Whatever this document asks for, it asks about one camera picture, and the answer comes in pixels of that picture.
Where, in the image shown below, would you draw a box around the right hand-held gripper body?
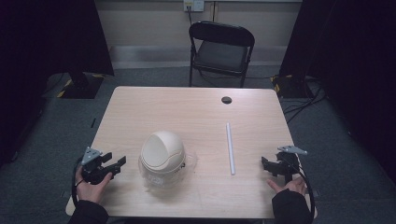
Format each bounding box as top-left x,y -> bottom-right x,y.
271,145 -> 308,184

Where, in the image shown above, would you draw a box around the black yellow striped stand base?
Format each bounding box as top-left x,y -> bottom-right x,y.
270,74 -> 312,99

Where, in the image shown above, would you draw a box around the cream domed desktop trash bin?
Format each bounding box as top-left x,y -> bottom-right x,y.
139,130 -> 187,183

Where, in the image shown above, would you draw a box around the black power cord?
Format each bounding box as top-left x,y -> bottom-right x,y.
186,4 -> 194,27

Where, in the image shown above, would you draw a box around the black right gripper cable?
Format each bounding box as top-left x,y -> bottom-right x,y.
293,155 -> 317,218

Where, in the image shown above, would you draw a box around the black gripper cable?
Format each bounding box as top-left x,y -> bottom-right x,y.
293,155 -> 317,218
71,155 -> 86,208

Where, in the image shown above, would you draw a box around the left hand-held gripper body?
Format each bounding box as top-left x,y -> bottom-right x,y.
80,147 -> 121,186

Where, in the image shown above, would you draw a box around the white wall socket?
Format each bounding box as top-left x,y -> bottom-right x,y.
183,0 -> 205,13

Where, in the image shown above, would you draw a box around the person's right hand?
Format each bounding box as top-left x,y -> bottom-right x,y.
266,176 -> 308,198

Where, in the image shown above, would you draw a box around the black folding chair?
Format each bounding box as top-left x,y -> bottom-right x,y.
188,21 -> 256,89

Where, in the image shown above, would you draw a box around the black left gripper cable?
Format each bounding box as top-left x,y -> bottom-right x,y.
71,155 -> 86,208

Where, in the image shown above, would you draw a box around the white paper-wrapped straw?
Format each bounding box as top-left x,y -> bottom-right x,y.
225,121 -> 236,176

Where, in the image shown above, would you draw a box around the person's left hand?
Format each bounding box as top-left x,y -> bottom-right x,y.
75,166 -> 114,205

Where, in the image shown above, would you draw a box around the clear plastic bag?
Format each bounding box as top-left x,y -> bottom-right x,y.
137,150 -> 199,191

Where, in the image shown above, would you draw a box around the dark curtain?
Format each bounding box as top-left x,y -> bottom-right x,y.
0,0 -> 115,166
278,0 -> 396,185

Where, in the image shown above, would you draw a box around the black floor cables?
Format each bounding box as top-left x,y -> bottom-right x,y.
281,77 -> 326,125

